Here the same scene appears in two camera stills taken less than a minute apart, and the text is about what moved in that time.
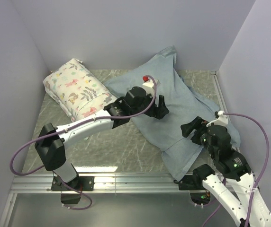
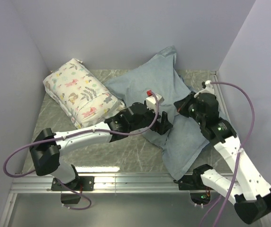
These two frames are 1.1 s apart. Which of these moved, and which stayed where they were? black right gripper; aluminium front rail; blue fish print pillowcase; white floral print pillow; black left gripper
Moved: black right gripper; black left gripper
Stayed: blue fish print pillowcase; aluminium front rail; white floral print pillow
